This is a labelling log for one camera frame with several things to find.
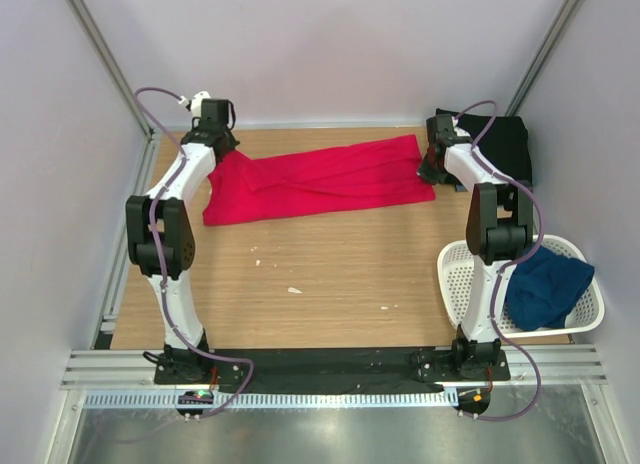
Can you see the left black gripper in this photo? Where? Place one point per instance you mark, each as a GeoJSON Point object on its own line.
{"type": "Point", "coordinates": [233, 142]}

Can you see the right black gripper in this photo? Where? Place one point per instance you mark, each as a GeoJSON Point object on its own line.
{"type": "Point", "coordinates": [427, 175]}

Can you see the red t shirt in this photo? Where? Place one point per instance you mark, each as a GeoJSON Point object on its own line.
{"type": "Point", "coordinates": [366, 175]}

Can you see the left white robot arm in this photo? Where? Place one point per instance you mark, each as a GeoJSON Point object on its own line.
{"type": "Point", "coordinates": [160, 239]}

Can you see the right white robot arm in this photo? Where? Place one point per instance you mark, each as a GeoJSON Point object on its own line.
{"type": "Point", "coordinates": [499, 230]}

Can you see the folded black t shirt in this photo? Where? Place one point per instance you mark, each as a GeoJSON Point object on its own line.
{"type": "Point", "coordinates": [505, 144]}

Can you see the blue t shirt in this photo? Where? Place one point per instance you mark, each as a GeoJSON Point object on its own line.
{"type": "Point", "coordinates": [544, 290]}

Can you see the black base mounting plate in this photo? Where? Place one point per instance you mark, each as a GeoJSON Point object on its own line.
{"type": "Point", "coordinates": [320, 366]}

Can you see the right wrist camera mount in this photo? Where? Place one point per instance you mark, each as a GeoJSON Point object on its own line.
{"type": "Point", "coordinates": [460, 132]}

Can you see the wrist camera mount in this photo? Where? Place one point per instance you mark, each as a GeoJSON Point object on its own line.
{"type": "Point", "coordinates": [460, 132]}
{"type": "Point", "coordinates": [194, 104]}

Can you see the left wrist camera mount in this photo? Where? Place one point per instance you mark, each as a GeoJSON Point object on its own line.
{"type": "Point", "coordinates": [194, 104]}

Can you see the left aluminium corner post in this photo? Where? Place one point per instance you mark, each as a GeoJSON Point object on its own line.
{"type": "Point", "coordinates": [100, 46]}

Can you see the aluminium corner post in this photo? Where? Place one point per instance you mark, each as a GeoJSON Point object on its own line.
{"type": "Point", "coordinates": [550, 42]}
{"type": "Point", "coordinates": [100, 46]}

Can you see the right aluminium corner post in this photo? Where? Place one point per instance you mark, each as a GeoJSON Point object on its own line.
{"type": "Point", "coordinates": [550, 42]}

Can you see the aluminium front rail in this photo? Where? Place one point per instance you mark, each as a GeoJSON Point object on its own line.
{"type": "Point", "coordinates": [120, 369]}

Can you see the white slotted cable duct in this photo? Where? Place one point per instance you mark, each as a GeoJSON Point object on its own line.
{"type": "Point", "coordinates": [183, 399]}

